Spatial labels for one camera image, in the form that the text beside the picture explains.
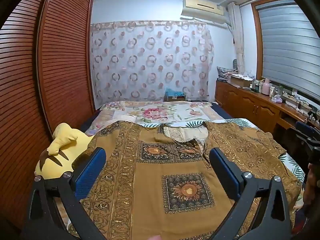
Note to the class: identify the small brown box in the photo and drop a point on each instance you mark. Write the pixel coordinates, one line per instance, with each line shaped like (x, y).
(176, 98)

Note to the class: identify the stack of folded cloths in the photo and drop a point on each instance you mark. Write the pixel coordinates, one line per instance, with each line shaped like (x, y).
(225, 73)

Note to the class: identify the wooden side cabinet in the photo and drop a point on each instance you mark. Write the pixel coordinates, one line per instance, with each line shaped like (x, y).
(245, 105)

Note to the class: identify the yellow plush toy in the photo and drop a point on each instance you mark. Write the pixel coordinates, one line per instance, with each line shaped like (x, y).
(62, 145)

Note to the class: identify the wooden window frame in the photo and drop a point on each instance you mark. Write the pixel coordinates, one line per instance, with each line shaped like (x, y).
(256, 42)

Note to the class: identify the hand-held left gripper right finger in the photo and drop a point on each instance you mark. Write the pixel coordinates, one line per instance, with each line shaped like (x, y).
(226, 172)

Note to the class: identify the brown patterned shirt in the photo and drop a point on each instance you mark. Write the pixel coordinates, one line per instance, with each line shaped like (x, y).
(150, 180)

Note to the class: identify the beige wall air conditioner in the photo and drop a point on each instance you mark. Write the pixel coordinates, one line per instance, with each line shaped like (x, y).
(202, 8)

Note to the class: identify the beige tied curtain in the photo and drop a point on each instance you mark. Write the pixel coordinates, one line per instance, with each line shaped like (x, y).
(237, 42)

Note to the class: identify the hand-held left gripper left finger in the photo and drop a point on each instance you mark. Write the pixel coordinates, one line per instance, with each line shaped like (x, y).
(87, 172)

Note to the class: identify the wooden louvered wardrobe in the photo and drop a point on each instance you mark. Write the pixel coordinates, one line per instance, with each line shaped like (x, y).
(62, 55)

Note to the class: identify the grey window blind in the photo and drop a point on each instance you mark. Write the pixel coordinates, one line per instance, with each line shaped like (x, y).
(287, 42)

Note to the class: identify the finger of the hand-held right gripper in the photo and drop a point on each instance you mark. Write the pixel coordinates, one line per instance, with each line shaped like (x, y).
(303, 128)

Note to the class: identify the lavender tissue holder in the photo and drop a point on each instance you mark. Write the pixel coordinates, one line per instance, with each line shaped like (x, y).
(276, 99)

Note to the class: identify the leaf print bed sheet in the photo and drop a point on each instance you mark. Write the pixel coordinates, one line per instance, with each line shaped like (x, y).
(292, 165)

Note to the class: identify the pink bottle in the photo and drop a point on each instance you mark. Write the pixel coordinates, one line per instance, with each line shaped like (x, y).
(266, 87)

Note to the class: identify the open cardboard box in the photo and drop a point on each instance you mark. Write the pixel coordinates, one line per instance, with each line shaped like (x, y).
(240, 81)

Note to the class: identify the floral blanket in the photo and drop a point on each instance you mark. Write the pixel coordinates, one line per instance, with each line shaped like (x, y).
(155, 112)

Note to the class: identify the circle print sheer curtain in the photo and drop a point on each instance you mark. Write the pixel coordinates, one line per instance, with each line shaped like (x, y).
(150, 62)

